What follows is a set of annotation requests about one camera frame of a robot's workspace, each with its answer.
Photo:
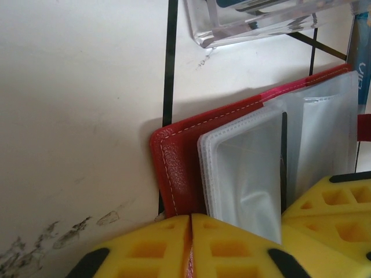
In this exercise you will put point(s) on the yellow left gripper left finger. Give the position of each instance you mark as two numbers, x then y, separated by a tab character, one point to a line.
130	260

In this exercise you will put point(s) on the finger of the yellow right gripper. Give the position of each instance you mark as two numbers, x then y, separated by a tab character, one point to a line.
342	255
342	199

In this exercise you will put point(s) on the red leather card holder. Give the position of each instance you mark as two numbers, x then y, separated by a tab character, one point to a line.
179	156

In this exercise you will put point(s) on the clear acrylic tray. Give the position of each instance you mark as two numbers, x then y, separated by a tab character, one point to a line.
232	32

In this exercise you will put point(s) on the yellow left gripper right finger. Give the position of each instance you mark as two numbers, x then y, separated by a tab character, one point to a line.
232	260

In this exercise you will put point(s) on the blue credit card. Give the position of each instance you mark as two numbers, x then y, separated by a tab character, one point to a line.
365	72

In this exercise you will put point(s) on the blue card in stand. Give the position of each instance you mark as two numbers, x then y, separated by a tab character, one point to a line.
232	3

